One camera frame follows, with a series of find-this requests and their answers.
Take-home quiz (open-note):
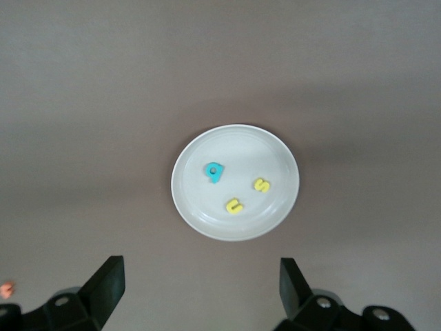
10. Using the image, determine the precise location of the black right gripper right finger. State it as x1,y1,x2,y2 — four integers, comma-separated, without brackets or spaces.
274,257,418,331

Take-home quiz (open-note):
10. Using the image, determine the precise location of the yellow foam letter s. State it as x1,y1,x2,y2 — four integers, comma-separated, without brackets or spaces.
253,177,272,194

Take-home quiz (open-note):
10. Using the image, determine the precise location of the orange foam letter t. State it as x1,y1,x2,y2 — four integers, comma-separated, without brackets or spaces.
0,281,17,299

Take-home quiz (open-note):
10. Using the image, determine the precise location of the yellow foam letter u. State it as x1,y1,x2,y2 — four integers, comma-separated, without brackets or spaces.
225,197,245,216

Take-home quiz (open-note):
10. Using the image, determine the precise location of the beige round plate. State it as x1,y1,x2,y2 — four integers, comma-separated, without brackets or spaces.
170,123,300,242

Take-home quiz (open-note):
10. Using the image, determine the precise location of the teal foam letter b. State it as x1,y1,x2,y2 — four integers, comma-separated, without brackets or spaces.
205,161,225,185

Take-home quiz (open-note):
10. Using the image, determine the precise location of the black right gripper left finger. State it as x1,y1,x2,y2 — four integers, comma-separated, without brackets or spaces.
0,254,125,331

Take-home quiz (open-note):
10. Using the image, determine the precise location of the brown table cover sheet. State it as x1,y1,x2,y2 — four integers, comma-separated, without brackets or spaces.
0,0,441,331

